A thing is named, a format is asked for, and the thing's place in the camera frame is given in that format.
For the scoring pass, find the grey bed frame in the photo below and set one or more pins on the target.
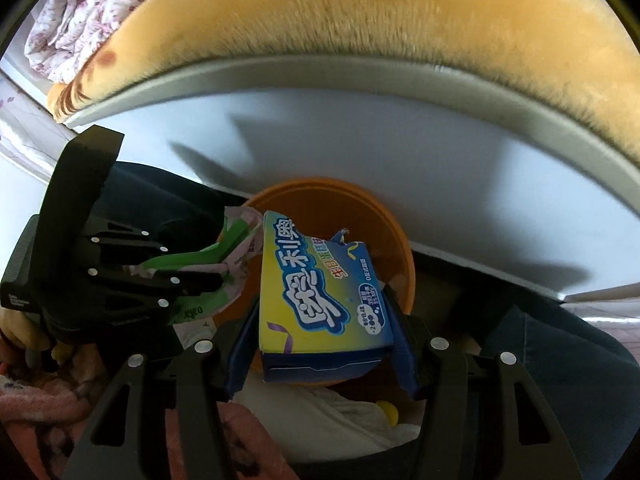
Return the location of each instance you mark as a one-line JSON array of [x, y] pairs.
[[350, 135]]

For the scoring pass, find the small yellow ball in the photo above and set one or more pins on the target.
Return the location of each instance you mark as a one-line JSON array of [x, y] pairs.
[[387, 412]]

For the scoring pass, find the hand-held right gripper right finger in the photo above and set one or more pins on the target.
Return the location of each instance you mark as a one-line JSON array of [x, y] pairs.
[[405, 360]]

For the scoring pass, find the pink patterned cloth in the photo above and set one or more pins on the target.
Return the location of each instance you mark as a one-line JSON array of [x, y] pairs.
[[30, 400]]

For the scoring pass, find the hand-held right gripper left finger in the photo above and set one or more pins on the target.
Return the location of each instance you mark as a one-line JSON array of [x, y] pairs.
[[242, 360]]

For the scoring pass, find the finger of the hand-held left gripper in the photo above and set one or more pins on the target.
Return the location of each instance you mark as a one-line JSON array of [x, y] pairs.
[[140, 292], [130, 247]]

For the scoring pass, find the white cloth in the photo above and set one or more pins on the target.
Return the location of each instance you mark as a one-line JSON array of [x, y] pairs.
[[325, 420]]

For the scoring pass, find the orange plastic bin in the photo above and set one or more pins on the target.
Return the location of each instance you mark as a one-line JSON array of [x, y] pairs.
[[350, 215]]

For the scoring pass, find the floral white quilt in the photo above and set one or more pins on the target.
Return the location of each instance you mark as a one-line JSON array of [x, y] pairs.
[[65, 25]]

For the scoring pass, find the person's left hand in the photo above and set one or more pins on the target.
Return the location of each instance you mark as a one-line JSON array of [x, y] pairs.
[[15, 330]]

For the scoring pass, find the green white wrapper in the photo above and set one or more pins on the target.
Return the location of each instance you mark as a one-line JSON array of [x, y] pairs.
[[240, 265]]

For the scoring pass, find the yellow floral fleece blanket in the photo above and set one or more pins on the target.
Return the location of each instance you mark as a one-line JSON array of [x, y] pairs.
[[350, 20]]

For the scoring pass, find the blue yellow cookie box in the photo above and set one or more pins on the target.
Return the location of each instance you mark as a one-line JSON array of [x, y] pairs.
[[320, 305]]

